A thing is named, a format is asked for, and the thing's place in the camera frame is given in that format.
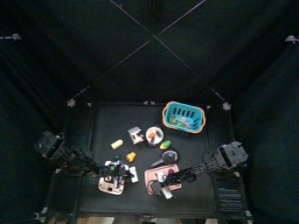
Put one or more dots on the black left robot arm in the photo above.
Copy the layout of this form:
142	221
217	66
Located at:
71	159

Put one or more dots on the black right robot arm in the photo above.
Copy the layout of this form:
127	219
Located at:
226	156

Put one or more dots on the orange toy carrot piece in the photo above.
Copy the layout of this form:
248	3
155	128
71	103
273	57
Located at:
131	157

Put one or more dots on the green yellow carrot top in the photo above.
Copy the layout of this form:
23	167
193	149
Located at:
166	144

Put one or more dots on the teal basket with orange rim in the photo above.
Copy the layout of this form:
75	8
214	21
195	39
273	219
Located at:
197	115

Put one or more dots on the white toy knife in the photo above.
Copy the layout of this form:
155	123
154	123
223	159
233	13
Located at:
161	175

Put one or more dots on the pink white toy appliance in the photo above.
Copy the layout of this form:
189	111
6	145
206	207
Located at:
110	189

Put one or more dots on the pink toy cutting board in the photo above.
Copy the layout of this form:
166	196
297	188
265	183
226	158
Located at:
153	174

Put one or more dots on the white rectangular toy block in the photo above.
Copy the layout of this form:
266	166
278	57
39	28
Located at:
134	174

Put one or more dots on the black toy frying pan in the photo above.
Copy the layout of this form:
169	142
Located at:
170	157

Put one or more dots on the yellow toy butter block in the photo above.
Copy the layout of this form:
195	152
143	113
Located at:
117	144

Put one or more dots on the white toy pot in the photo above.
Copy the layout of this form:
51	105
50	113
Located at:
155	140

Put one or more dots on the orange toy food piece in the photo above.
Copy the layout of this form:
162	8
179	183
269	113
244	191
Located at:
153	135

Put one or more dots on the grey toy utensil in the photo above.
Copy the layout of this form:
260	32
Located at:
187	122

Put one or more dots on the yellow green toy food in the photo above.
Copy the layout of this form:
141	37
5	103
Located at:
174	120

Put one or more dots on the grey metal frame bracket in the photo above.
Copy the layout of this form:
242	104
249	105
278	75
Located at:
71	102
149	102
226	105
15	36
292	38

